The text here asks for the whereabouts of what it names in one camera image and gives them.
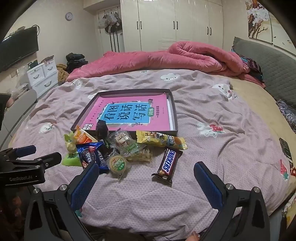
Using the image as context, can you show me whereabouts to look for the brown knitted blanket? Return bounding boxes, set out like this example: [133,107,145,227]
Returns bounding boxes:
[56,64,69,85]

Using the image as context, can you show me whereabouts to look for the orange rice cracker packet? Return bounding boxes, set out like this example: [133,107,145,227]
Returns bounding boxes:
[74,127,98,144]

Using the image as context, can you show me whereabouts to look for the pink Chinese workbook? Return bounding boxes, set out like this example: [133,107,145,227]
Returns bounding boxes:
[76,92,175,132]

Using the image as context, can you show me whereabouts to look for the lilac patterned bedspread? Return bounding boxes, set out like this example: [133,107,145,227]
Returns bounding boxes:
[12,69,294,240]

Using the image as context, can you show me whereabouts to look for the dark patterned pillow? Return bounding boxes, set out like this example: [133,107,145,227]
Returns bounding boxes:
[276,99,296,133]

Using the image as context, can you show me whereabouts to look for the green jelly packet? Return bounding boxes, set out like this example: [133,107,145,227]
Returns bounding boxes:
[61,132,82,167]

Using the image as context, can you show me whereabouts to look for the grey padded headboard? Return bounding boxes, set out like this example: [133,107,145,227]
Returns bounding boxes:
[233,37,295,106]

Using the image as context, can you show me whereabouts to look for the round green label pastry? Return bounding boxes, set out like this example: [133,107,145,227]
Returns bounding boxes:
[108,153,131,182]

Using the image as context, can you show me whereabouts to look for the floral wall painting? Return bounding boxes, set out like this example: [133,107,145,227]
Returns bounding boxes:
[245,0,272,43]

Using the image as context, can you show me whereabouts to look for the pile of dark clothes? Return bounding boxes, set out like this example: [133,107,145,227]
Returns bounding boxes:
[66,53,88,74]

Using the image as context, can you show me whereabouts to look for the white drawer cabinet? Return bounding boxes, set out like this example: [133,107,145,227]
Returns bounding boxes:
[27,56,58,98]

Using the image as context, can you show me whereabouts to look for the blue Oreo packet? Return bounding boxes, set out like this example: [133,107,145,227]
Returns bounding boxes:
[76,142,109,174]

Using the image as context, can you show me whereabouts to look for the hanging bags on door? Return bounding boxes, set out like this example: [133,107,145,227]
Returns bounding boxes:
[103,12,122,33]

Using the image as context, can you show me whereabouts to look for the clear nut candy packet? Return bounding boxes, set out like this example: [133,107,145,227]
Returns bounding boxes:
[108,129,146,157]

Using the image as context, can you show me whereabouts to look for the yellow long snack packet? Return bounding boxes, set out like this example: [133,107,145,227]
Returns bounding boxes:
[136,131,188,150]

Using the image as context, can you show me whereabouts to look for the dark shallow box tray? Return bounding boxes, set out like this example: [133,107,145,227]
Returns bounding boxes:
[71,88,178,136]

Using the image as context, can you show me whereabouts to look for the round wall clock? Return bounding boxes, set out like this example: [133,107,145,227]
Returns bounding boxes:
[65,12,73,21]

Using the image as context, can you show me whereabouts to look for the white wardrobe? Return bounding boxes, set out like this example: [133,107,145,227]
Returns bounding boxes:
[120,0,223,52]

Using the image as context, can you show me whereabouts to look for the pink quilt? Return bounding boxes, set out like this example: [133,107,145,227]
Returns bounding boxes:
[66,41,265,88]

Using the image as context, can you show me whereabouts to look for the black snack packet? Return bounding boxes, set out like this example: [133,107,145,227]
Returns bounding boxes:
[95,120,109,141]

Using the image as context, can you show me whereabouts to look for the black television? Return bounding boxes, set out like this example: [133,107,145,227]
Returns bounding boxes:
[0,26,39,72]

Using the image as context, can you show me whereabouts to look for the folded colourful clothes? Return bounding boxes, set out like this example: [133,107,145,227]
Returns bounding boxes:
[238,54,264,83]

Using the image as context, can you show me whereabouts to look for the Snickers bar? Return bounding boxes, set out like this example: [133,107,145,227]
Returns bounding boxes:
[152,147,183,184]

